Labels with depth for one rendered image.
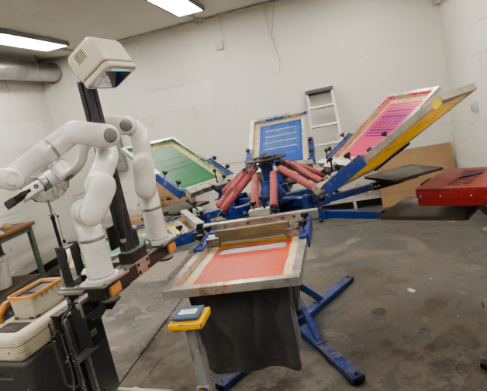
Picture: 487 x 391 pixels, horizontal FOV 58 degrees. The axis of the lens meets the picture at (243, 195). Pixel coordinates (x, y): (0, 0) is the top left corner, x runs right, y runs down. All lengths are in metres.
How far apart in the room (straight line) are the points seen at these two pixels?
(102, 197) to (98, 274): 0.30
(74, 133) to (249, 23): 5.07
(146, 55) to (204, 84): 0.96
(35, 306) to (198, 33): 5.05
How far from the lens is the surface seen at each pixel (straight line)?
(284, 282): 1.77
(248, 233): 2.35
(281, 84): 6.38
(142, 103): 6.93
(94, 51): 1.79
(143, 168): 1.99
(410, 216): 2.49
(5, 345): 2.26
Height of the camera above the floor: 1.65
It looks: 10 degrees down
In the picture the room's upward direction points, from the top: 11 degrees counter-clockwise
